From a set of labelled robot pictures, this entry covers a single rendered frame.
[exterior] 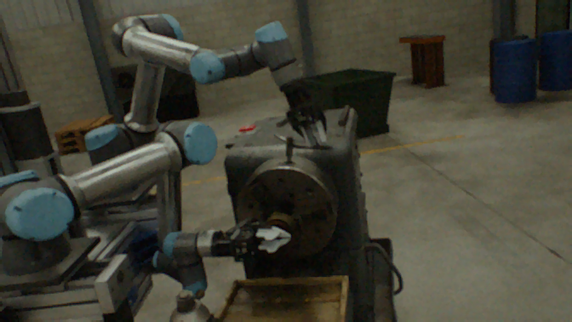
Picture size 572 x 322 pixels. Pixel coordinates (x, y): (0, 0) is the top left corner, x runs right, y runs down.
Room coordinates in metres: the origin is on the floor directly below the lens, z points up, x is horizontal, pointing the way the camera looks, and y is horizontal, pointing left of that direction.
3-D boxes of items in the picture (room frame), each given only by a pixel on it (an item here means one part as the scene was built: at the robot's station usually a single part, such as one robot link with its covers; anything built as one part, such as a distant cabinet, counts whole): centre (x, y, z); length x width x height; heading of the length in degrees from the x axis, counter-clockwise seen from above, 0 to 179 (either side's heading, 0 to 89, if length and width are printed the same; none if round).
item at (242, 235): (1.16, 0.17, 1.08); 0.12 x 0.09 x 0.08; 76
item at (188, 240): (1.20, 0.32, 1.08); 0.11 x 0.08 x 0.09; 76
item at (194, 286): (1.22, 0.33, 0.98); 0.11 x 0.08 x 0.11; 42
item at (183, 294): (0.77, 0.23, 1.17); 0.04 x 0.04 x 0.03
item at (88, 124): (8.84, 3.70, 0.22); 1.25 x 0.86 x 0.44; 6
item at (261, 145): (1.75, -0.06, 1.06); 0.59 x 0.48 x 0.39; 167
